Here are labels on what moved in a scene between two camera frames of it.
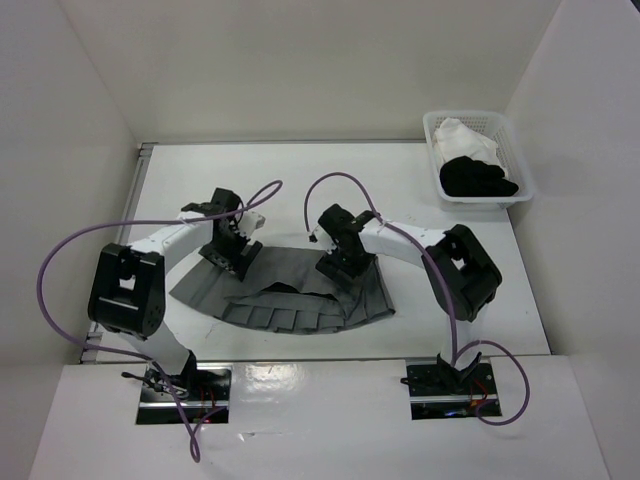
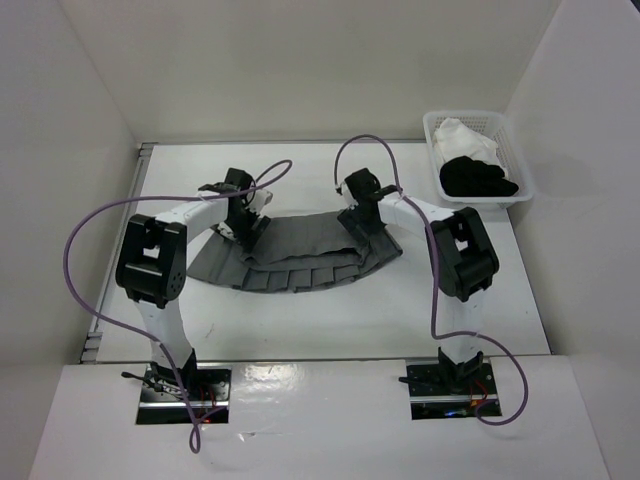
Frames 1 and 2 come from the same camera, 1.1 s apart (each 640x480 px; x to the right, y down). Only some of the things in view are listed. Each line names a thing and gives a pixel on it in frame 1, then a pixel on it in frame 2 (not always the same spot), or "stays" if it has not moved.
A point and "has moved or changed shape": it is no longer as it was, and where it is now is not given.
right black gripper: [330, 264] -> [351, 219]
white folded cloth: [454, 139] stays
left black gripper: [235, 263] -> [248, 239]
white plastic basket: [497, 128] stays
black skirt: [464, 177] stays
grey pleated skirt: [282, 291] has moved or changed shape
